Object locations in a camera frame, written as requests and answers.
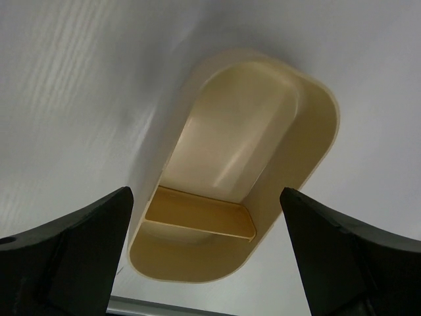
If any aluminium front rail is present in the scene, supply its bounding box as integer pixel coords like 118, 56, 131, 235
107, 296, 187, 315

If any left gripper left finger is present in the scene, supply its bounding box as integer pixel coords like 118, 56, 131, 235
1, 186, 134, 315

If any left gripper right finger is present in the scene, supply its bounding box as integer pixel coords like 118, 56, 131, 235
280, 188, 420, 315

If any beige lunch box base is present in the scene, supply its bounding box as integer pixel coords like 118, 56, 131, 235
127, 48, 339, 283

